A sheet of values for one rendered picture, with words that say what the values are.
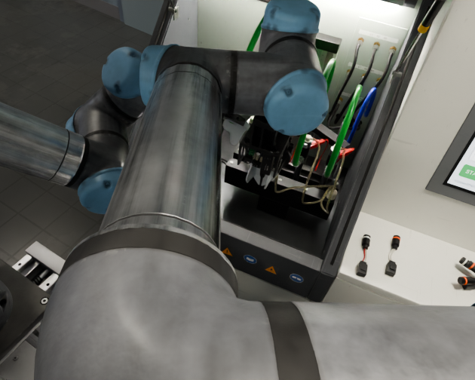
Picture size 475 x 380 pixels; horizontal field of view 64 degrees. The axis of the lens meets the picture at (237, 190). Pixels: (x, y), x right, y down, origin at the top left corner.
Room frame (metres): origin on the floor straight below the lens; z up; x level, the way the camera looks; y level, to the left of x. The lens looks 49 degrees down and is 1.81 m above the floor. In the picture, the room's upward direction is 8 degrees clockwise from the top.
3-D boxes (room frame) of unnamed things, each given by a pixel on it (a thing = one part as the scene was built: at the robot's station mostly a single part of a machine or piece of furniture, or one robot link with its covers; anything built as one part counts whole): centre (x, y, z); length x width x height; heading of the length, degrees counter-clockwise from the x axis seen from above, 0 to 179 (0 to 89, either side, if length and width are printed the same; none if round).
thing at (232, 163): (0.81, -0.13, 0.91); 0.34 x 0.10 x 0.15; 73
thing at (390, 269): (0.56, -0.42, 0.99); 0.12 x 0.02 x 0.02; 162
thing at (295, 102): (0.41, -0.04, 1.54); 0.11 x 0.11 x 0.08; 6
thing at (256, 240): (0.62, 0.05, 0.87); 0.62 x 0.04 x 0.16; 73
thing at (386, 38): (1.02, -0.32, 1.20); 0.13 x 0.03 x 0.31; 73
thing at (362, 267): (0.55, -0.34, 0.99); 0.12 x 0.02 x 0.02; 166
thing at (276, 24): (0.51, -0.04, 1.54); 0.09 x 0.08 x 0.11; 6
